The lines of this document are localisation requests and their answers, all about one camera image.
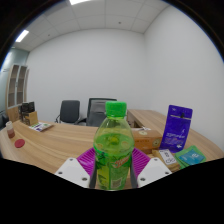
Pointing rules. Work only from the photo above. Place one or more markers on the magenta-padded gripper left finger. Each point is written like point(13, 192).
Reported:
point(71, 171)

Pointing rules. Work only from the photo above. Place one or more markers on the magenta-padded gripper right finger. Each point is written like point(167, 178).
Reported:
point(153, 170)

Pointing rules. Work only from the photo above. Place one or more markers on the green drink bottle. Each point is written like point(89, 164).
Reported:
point(113, 150)

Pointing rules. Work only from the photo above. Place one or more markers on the tan snack packet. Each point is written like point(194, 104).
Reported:
point(166, 158)

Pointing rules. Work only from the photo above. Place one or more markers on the orange-brown cardboard box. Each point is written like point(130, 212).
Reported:
point(148, 141)

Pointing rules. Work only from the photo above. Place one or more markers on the teal packet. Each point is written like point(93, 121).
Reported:
point(190, 157)

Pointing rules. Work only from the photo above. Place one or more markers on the green packet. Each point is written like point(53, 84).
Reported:
point(199, 156)

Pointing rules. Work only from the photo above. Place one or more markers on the purple standing pouch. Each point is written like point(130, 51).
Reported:
point(176, 128)

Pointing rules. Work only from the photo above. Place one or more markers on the wooden side desk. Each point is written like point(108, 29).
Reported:
point(148, 118)

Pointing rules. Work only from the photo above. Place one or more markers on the white green printed leaflet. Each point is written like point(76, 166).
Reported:
point(40, 126)

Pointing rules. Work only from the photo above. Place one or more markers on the flat round red coaster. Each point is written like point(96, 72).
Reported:
point(19, 143)

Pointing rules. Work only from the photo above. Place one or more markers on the grey office chair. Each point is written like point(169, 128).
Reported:
point(70, 111)

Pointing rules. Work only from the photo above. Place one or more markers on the black mesh office chair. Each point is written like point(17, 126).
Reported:
point(97, 113)

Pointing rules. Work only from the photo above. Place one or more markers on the dark brown printed box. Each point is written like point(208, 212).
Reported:
point(31, 119)

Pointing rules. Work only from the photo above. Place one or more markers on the white and brown mug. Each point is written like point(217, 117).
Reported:
point(10, 130)

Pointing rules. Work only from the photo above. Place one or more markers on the black box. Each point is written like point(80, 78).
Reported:
point(28, 107)

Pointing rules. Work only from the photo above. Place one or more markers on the black sofa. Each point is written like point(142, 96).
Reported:
point(2, 121)

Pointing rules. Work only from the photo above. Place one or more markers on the wooden cabinet with glass doors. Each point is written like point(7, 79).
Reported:
point(15, 93)

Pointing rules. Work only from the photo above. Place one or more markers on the long ceiling light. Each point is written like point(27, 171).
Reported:
point(22, 36)

